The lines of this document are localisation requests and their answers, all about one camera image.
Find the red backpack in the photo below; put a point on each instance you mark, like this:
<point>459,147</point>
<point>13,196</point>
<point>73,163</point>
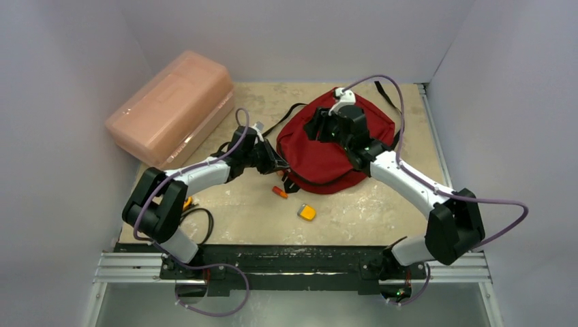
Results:
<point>315,167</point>

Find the pink translucent storage box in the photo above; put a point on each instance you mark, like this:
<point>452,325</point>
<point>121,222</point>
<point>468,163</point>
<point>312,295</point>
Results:
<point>173,114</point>

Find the yellow grey eraser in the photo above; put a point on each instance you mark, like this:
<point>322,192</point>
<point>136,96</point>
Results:
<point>307,212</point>

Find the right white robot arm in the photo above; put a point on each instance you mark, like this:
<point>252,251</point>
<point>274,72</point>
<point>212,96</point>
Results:
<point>454,224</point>

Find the yellow tape measure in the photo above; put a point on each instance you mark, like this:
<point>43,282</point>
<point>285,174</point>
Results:
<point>188,203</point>

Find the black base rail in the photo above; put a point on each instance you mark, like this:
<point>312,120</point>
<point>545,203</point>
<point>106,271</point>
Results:
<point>366,270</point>

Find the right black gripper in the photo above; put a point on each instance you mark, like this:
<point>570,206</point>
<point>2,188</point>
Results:
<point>320,127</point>

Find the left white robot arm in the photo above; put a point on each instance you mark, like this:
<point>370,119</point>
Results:
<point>156,204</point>

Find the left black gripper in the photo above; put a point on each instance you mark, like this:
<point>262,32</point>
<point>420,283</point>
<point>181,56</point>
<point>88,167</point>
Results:
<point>272,162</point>

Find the red orange marker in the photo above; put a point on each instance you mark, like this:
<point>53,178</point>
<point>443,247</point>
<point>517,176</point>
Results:
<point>280,192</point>

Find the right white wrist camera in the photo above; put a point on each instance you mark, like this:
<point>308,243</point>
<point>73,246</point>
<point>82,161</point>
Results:
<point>343,97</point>

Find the aluminium frame rail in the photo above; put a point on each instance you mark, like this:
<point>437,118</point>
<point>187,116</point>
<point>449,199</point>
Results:
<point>135,263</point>

